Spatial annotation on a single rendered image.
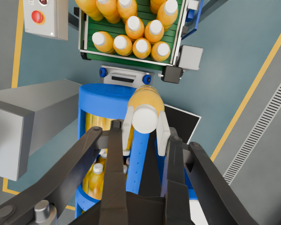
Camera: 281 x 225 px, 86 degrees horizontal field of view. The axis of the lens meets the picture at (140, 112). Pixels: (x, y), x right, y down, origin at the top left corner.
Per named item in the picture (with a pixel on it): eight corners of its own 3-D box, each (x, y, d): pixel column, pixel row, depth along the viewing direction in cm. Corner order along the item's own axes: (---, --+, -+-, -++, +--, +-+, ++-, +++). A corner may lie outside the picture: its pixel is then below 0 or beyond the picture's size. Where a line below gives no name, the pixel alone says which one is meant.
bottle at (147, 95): (154, 81, 40) (160, 89, 22) (162, 106, 42) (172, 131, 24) (130, 89, 41) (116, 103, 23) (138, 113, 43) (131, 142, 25)
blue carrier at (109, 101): (81, 220, 94) (65, 284, 67) (88, 80, 68) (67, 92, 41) (126, 220, 99) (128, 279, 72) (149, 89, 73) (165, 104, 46)
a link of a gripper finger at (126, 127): (126, 150, 16) (119, 149, 16) (131, 124, 23) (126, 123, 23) (129, 126, 15) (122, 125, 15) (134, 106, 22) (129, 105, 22)
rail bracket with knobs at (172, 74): (156, 78, 74) (158, 81, 65) (159, 64, 72) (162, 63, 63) (175, 81, 75) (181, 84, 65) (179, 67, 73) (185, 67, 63)
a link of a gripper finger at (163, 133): (163, 131, 15) (171, 133, 15) (159, 110, 22) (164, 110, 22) (158, 156, 17) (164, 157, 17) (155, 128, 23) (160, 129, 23)
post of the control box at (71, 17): (107, 47, 154) (50, 15, 58) (108, 42, 152) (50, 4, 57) (111, 47, 154) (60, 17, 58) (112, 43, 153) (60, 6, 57)
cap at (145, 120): (153, 101, 23) (153, 104, 21) (160, 124, 24) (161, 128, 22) (129, 109, 24) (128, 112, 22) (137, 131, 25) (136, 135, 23)
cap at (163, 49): (162, 41, 52) (163, 40, 50) (170, 49, 53) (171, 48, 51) (154, 50, 53) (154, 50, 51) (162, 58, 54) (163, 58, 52)
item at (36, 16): (33, 22, 50) (30, 22, 49) (33, 10, 49) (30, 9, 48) (44, 24, 50) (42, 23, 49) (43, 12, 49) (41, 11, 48)
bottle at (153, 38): (150, 49, 70) (153, 43, 52) (141, 36, 68) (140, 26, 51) (163, 39, 69) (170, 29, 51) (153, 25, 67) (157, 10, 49)
